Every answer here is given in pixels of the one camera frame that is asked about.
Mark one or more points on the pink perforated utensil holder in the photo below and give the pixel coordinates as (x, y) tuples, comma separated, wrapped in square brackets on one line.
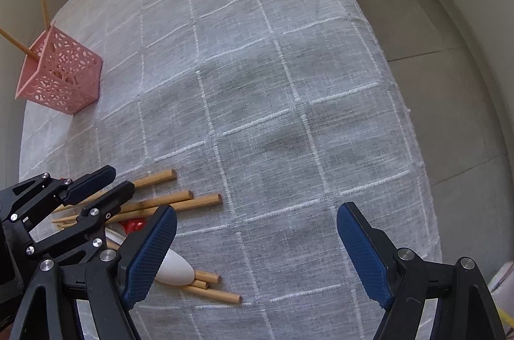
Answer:
[(60, 83)]

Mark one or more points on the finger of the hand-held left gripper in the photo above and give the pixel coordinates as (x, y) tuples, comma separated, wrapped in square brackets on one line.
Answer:
[(92, 181), (114, 197)]

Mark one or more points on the grey checked tablecloth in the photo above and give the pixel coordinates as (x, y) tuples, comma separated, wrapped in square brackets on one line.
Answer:
[(261, 83)]

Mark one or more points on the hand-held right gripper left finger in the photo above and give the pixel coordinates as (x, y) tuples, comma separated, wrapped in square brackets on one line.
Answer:
[(148, 255)]

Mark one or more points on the white plastic spoon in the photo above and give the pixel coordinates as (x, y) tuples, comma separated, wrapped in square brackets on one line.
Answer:
[(176, 267)]

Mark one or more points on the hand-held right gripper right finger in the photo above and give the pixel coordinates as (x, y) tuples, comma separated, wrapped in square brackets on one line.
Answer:
[(361, 255)]

